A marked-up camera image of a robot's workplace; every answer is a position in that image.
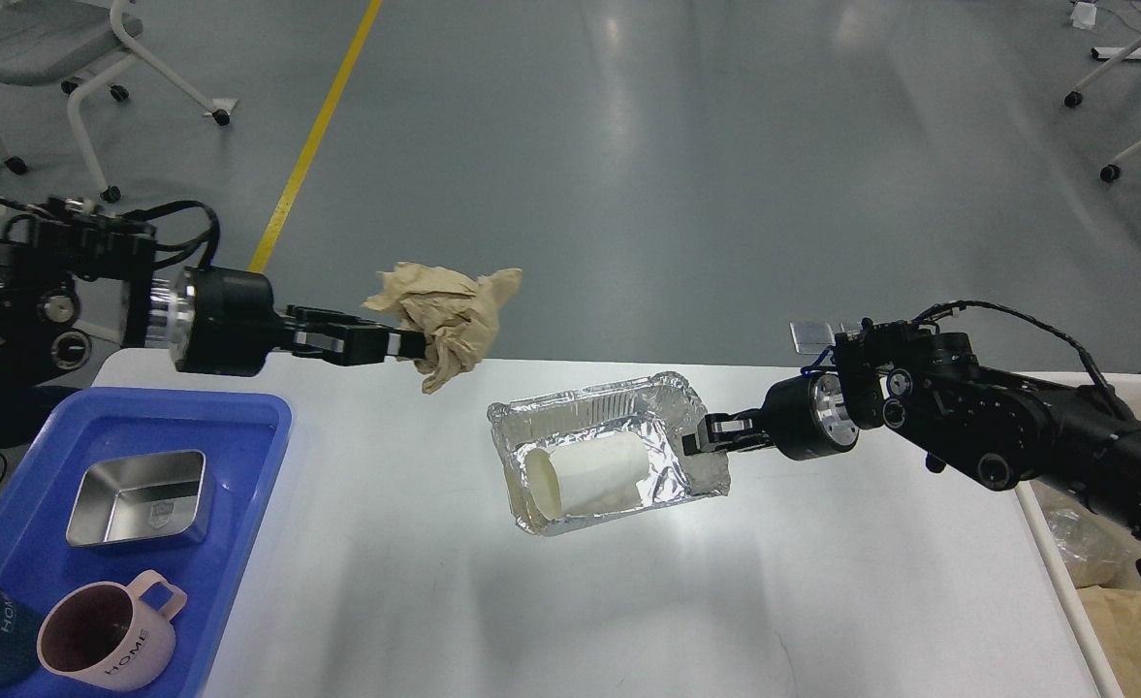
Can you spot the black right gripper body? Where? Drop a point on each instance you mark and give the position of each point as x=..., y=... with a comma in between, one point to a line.
x=806, y=417

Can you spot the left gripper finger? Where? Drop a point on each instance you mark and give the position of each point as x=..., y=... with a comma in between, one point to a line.
x=342, y=339

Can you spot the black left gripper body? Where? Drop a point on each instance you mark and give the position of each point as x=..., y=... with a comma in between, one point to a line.
x=216, y=321

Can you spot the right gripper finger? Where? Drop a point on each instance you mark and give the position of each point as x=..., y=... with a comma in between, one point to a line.
x=726, y=434

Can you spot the aluminium foil tray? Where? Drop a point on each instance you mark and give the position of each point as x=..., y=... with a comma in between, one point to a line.
x=659, y=408

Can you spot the white paper cup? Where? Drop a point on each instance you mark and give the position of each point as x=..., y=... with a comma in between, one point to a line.
x=585, y=478

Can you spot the brown paper napkin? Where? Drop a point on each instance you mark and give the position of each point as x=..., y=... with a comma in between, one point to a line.
x=458, y=315

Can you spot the square stainless steel dish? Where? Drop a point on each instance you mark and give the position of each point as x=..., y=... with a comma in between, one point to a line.
x=142, y=503

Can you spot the pink HOME mug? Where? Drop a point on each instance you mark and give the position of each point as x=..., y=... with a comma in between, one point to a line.
x=118, y=637

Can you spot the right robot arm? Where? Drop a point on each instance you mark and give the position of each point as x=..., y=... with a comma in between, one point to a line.
x=926, y=385

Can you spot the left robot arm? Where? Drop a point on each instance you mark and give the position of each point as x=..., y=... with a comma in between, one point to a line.
x=45, y=250

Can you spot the left floor socket plate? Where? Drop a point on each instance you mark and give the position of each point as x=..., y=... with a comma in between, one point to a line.
x=811, y=337

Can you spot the blue plastic tray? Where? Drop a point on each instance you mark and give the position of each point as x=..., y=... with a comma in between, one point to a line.
x=244, y=438

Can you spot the clear plastic wrap in bin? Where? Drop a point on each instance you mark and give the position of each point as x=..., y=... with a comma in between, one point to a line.
x=1091, y=556

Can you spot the grey office chair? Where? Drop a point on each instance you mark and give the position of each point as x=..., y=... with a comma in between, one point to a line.
x=49, y=42

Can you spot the beige plastic bin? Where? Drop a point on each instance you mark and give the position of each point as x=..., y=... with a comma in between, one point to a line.
x=1034, y=497

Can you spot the brown paper in bin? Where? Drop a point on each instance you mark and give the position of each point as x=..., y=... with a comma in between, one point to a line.
x=1115, y=615

